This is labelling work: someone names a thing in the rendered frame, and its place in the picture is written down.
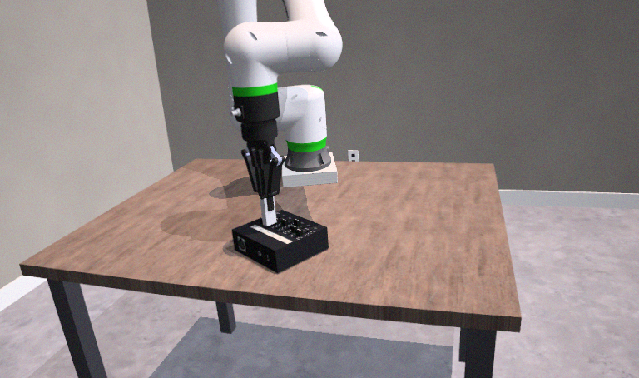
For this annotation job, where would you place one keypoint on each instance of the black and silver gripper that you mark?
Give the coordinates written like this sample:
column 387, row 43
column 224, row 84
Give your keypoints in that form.
column 268, row 166

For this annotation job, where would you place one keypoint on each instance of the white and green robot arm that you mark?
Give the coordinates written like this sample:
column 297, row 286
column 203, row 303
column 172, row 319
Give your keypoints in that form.
column 257, row 52

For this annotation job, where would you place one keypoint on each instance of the black lighting desk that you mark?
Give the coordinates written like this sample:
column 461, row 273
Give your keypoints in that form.
column 291, row 240

